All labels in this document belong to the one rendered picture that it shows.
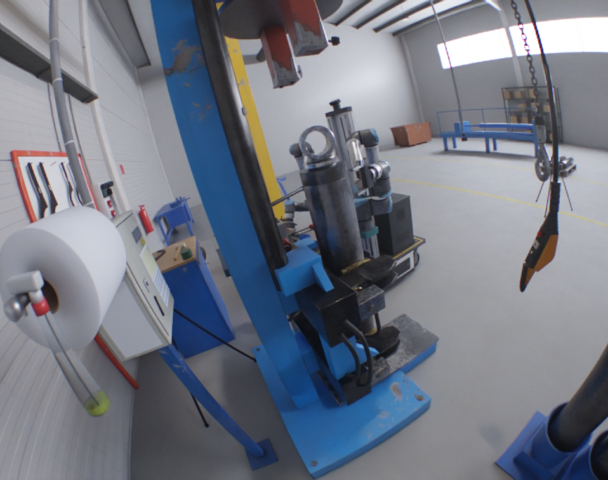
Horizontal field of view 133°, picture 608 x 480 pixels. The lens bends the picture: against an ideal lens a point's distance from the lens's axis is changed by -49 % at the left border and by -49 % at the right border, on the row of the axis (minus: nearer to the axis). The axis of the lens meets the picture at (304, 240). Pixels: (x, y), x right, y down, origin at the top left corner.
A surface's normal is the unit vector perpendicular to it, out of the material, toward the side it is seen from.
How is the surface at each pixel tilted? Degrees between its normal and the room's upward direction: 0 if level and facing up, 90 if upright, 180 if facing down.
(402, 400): 0
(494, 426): 0
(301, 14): 90
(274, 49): 90
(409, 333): 0
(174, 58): 90
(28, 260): 90
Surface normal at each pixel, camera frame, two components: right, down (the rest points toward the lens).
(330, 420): -0.25, -0.89
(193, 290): 0.39, 0.27
